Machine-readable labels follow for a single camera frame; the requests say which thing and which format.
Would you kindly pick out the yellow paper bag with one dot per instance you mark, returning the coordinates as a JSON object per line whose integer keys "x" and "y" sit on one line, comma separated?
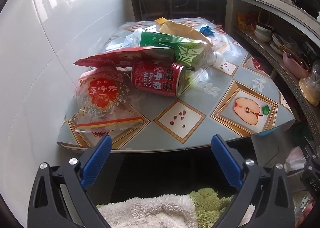
{"x": 180, "y": 29}

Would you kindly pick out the red snack packet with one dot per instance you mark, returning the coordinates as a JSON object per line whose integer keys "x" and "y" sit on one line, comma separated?
{"x": 117, "y": 59}

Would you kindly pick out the metal checker plate shelf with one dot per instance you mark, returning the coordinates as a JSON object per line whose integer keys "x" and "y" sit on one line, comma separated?
{"x": 287, "y": 67}

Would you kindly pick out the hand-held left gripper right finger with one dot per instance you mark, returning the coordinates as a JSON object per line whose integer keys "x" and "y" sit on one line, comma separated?
{"x": 226, "y": 160}

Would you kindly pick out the green fluffy towel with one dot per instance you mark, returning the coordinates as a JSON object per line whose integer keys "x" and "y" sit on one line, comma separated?
{"x": 207, "y": 200}

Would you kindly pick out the small yellow packet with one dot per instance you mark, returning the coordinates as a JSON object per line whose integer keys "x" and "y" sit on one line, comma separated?
{"x": 161, "y": 21}

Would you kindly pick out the pink plastic basin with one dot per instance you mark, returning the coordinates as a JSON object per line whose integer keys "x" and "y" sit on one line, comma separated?
{"x": 295, "y": 70}

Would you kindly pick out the blue wrapper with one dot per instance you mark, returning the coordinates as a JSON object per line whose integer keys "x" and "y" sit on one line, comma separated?
{"x": 207, "y": 30}

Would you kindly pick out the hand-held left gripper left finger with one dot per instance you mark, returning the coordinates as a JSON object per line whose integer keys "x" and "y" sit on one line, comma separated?
{"x": 97, "y": 160}

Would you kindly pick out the orange packets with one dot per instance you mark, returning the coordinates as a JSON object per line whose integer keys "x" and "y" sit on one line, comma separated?
{"x": 241, "y": 20}

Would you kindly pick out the stack of plates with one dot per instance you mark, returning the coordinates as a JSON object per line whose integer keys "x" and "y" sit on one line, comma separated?
{"x": 276, "y": 42}

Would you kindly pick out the red milk can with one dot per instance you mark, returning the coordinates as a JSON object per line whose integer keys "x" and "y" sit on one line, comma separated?
{"x": 152, "y": 77}

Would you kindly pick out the plastic bag of yellow grain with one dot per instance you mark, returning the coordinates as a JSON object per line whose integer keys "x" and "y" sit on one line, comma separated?
{"x": 310, "y": 90}

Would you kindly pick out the green label plastic bottle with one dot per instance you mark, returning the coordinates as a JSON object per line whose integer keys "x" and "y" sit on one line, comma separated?
{"x": 170, "y": 45}

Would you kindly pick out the white fluffy towel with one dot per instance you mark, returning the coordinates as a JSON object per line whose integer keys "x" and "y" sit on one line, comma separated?
{"x": 150, "y": 213}

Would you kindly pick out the fruit print tablecloth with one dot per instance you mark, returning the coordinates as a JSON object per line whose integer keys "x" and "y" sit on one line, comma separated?
{"x": 190, "y": 117}

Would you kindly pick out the stack of white bowls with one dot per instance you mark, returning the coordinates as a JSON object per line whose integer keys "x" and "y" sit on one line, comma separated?
{"x": 262, "y": 34}

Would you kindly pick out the pink white plastic bag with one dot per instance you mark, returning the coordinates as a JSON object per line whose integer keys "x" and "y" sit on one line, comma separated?
{"x": 295, "y": 157}

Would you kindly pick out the clear snack bag red label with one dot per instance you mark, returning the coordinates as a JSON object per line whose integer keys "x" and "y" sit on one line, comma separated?
{"x": 100, "y": 92}

